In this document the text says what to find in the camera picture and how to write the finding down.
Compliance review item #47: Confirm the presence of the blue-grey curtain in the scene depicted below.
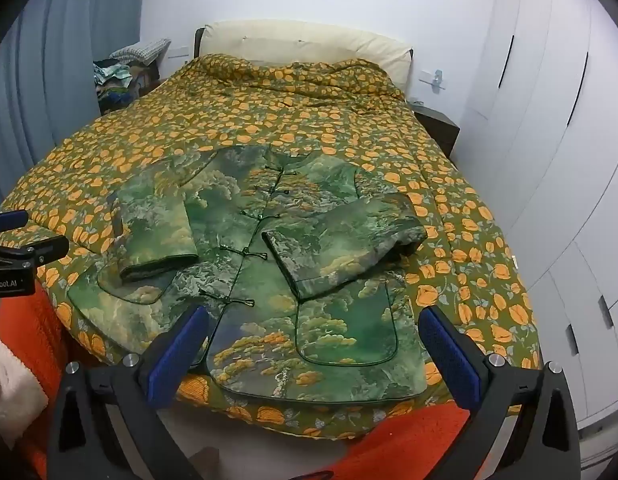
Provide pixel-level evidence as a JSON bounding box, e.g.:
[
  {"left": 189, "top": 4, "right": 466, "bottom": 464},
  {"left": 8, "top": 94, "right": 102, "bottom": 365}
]
[{"left": 0, "top": 0, "right": 150, "bottom": 207}]

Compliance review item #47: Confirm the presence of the white wardrobe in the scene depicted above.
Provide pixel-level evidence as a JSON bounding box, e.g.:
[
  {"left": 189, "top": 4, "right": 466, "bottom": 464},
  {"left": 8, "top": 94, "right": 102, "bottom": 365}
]
[{"left": 451, "top": 0, "right": 618, "bottom": 461}]

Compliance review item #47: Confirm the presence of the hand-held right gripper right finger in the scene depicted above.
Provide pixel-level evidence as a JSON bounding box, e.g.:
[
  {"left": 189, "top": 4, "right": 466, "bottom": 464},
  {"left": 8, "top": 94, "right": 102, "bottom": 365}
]
[{"left": 419, "top": 305, "right": 582, "bottom": 480}]

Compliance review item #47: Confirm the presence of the pile of mixed clothes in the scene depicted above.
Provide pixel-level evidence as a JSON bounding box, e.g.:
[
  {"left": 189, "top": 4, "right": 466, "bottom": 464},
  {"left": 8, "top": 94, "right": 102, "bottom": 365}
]
[{"left": 93, "top": 37, "right": 170, "bottom": 115}]

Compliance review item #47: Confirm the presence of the cream pillow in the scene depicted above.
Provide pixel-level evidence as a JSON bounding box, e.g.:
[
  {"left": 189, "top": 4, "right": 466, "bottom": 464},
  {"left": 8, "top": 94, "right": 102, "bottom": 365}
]
[{"left": 195, "top": 20, "right": 414, "bottom": 102}]

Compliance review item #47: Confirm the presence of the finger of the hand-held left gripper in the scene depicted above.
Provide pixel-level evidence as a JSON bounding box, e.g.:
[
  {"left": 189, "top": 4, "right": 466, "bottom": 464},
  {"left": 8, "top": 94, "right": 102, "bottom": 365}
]
[
  {"left": 0, "top": 236, "right": 70, "bottom": 267},
  {"left": 0, "top": 210, "right": 29, "bottom": 231}
]

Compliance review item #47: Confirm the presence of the orange floral green blanket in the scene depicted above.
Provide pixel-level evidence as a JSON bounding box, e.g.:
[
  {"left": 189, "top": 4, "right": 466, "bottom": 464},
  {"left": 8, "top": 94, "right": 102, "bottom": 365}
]
[{"left": 0, "top": 54, "right": 542, "bottom": 442}]

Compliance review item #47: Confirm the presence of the orange bed sheet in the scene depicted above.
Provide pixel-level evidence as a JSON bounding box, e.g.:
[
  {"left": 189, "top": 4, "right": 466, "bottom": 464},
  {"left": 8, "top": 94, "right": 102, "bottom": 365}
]
[{"left": 0, "top": 280, "right": 470, "bottom": 480}]

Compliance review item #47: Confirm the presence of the green landscape print jacket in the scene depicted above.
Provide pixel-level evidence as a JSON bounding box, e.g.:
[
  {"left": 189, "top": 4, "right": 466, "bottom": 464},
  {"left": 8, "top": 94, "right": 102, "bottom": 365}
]
[{"left": 68, "top": 146, "right": 430, "bottom": 404}]

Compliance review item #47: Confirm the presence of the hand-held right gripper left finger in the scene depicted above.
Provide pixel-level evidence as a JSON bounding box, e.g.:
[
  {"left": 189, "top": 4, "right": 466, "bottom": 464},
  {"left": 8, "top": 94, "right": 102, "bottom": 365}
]
[{"left": 48, "top": 304, "right": 210, "bottom": 480}]

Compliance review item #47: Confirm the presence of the dark wooden nightstand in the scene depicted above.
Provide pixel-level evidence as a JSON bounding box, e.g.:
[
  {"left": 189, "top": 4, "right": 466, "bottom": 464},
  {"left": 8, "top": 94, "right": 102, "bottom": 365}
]
[{"left": 414, "top": 102, "right": 461, "bottom": 165}]

